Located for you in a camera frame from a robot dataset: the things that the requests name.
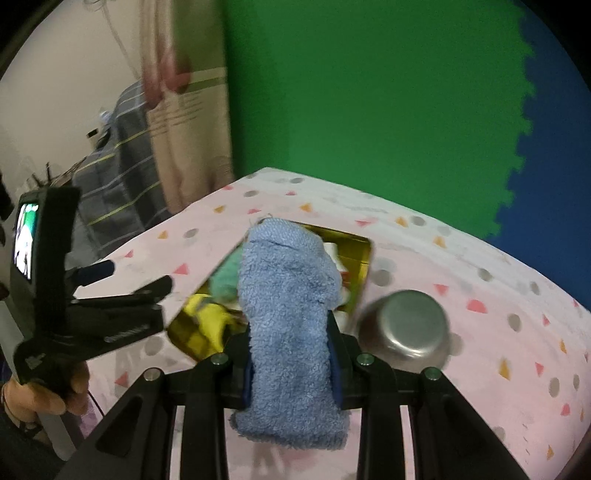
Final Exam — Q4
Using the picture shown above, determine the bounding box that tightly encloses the person's left hand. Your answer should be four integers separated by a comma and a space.
0, 360, 90, 418

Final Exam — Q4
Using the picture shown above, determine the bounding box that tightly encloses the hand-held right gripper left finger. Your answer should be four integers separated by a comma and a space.
55, 332, 254, 480

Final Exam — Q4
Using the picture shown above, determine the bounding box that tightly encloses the blue fuzzy sock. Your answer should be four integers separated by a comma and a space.
230, 219, 352, 450

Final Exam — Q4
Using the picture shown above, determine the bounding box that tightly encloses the teal cloth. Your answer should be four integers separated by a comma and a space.
208, 251, 243, 305

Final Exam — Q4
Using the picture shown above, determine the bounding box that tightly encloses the pink printed tablecloth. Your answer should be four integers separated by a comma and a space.
74, 167, 591, 480

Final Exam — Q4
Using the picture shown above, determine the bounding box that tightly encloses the green foam mat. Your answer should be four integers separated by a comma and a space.
222, 0, 539, 241

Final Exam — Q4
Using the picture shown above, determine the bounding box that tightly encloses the blue foam mat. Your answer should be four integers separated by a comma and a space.
482, 0, 591, 301

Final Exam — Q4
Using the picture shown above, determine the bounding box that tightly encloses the steel bowl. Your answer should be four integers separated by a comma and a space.
355, 290, 452, 372

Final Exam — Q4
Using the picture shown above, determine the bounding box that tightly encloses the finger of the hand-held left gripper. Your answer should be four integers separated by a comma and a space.
71, 276, 174, 315
69, 259, 116, 288

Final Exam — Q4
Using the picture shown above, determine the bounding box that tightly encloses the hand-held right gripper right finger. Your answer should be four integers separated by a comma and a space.
325, 311, 532, 480

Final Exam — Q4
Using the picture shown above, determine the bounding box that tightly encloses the grey plaid blanket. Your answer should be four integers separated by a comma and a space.
69, 78, 171, 259

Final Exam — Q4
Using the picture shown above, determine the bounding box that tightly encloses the yellow soft item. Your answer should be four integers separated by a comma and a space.
182, 293, 245, 358

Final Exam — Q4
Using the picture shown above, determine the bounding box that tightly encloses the red tin box gold inside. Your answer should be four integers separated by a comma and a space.
166, 226, 375, 361

